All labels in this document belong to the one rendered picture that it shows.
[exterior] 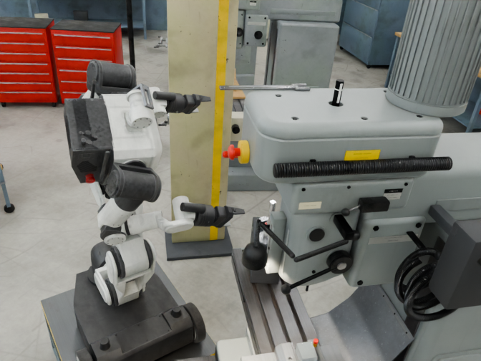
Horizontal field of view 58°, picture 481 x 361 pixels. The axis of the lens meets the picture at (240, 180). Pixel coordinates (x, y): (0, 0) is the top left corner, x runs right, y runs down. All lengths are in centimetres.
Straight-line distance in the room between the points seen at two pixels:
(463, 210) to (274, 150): 63
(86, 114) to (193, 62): 142
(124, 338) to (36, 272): 146
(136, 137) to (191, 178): 172
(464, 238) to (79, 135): 112
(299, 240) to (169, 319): 112
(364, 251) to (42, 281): 256
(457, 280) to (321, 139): 44
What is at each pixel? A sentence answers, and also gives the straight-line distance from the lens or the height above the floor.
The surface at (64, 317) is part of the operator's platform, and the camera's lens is 258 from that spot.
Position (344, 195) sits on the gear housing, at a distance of 113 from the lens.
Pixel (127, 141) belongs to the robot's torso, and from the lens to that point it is 146.
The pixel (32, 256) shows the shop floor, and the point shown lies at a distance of 363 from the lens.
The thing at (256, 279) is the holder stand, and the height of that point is 98.
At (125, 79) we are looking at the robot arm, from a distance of 163.
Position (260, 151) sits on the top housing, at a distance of 101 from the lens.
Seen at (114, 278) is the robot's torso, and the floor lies 94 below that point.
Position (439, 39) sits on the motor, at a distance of 112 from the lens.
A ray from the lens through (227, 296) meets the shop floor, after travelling 314.
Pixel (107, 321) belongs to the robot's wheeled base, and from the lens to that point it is 228.
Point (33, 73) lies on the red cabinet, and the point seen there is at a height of 46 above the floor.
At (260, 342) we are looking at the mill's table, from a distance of 168.
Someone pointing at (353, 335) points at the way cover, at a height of 95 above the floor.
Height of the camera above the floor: 228
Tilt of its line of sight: 32 degrees down
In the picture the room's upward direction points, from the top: 5 degrees clockwise
